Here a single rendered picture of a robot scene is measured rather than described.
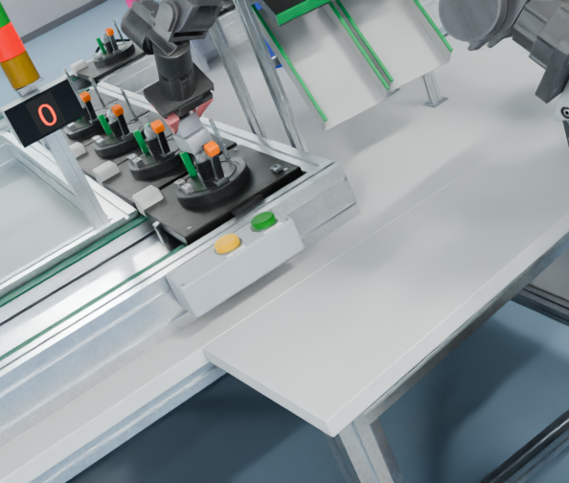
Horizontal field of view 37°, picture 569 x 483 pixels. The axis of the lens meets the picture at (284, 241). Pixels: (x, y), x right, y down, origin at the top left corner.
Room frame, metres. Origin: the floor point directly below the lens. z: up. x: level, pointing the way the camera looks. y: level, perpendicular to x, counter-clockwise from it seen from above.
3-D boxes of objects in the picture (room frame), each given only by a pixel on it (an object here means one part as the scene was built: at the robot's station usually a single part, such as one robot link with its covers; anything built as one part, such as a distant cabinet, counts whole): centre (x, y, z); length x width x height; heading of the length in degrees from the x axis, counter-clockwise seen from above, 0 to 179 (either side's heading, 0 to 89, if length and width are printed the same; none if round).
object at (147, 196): (1.51, 0.20, 0.97); 0.05 x 0.05 x 0.04; 20
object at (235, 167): (1.45, 0.08, 0.98); 0.14 x 0.14 x 0.02
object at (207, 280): (1.22, 0.08, 0.93); 0.21 x 0.07 x 0.06; 110
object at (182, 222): (1.45, 0.08, 0.96); 0.24 x 0.24 x 0.02; 20
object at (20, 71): (1.49, 0.30, 1.28); 0.05 x 0.05 x 0.05
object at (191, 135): (1.46, 0.08, 1.09); 0.08 x 0.04 x 0.07; 21
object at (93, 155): (1.92, 0.25, 1.01); 0.24 x 0.24 x 0.13; 20
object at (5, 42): (1.49, 0.30, 1.33); 0.05 x 0.05 x 0.05
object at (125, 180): (1.69, 0.16, 1.01); 0.24 x 0.24 x 0.13; 20
